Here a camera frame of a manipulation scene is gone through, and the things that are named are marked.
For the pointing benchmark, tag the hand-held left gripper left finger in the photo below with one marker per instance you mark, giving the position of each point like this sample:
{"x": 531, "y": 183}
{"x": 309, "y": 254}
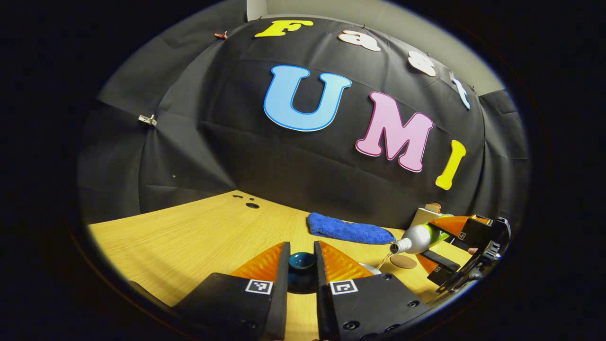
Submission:
{"x": 283, "y": 293}

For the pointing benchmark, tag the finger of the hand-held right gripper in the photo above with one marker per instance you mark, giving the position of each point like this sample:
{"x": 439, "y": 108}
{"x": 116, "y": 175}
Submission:
{"x": 440, "y": 267}
{"x": 466, "y": 226}

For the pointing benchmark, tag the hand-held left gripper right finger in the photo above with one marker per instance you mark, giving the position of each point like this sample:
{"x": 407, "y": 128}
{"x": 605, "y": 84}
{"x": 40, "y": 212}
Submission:
{"x": 322, "y": 303}

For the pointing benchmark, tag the round brown coaster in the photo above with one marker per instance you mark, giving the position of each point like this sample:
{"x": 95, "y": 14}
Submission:
{"x": 405, "y": 262}

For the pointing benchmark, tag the teal teacup lid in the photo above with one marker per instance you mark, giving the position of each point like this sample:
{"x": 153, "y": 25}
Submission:
{"x": 302, "y": 263}

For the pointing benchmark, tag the silver green water bottle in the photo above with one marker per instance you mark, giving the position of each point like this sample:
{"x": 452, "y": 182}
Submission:
{"x": 416, "y": 239}

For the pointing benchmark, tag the white toaster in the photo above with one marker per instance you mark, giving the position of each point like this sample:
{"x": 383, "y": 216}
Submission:
{"x": 423, "y": 217}

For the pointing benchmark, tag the blue folded towel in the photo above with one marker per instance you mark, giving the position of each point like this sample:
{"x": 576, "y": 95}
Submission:
{"x": 345, "y": 230}

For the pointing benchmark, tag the black backdrop cloth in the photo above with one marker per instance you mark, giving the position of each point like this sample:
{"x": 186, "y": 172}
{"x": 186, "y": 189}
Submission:
{"x": 236, "y": 142}

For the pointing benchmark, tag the metal clip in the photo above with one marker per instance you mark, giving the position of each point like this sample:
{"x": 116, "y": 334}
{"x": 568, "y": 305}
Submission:
{"x": 147, "y": 120}

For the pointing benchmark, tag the red clip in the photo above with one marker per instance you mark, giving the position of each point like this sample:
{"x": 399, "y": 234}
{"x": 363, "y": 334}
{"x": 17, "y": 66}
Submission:
{"x": 220, "y": 35}

